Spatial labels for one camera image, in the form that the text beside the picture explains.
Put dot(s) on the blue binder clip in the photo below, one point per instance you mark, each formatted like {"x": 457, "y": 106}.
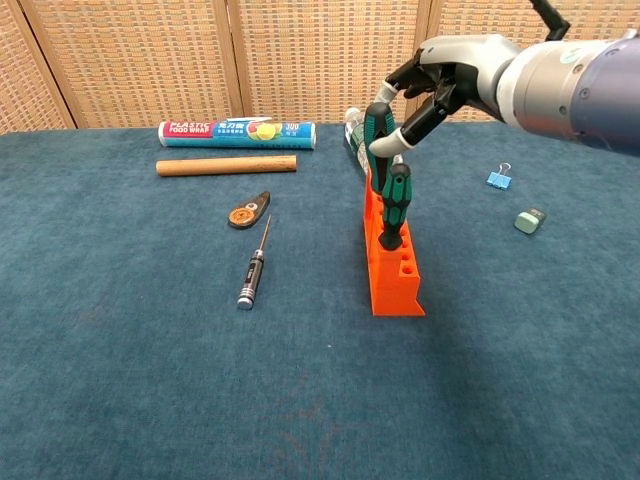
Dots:
{"x": 497, "y": 180}

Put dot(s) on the black orange tape measure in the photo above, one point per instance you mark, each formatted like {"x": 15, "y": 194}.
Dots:
{"x": 242, "y": 217}

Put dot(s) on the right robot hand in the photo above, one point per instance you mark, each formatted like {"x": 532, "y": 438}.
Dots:
{"x": 465, "y": 55}

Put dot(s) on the clear plastic water bottle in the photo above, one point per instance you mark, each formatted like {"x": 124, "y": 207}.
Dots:
{"x": 356, "y": 137}

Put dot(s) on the large green black screwdriver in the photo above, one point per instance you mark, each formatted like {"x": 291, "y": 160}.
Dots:
{"x": 377, "y": 117}

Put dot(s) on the blue carpet table mat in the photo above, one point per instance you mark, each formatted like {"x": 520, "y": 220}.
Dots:
{"x": 150, "y": 375}

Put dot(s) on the black precision screwdriver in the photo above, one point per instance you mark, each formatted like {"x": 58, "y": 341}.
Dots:
{"x": 250, "y": 280}

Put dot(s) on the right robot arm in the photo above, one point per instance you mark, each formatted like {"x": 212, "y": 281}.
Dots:
{"x": 575, "y": 90}

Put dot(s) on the bamboo folding screen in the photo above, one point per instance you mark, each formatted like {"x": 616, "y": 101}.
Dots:
{"x": 150, "y": 60}

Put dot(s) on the plastic food wrap roll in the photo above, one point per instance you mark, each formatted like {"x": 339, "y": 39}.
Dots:
{"x": 235, "y": 132}

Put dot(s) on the wooden rod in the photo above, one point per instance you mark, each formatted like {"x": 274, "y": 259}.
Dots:
{"x": 225, "y": 165}

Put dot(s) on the orange tool holder rack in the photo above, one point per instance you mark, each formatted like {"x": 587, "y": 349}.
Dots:
{"x": 392, "y": 290}

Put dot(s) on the small striped green screwdriver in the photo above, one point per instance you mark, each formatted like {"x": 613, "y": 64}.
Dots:
{"x": 395, "y": 210}

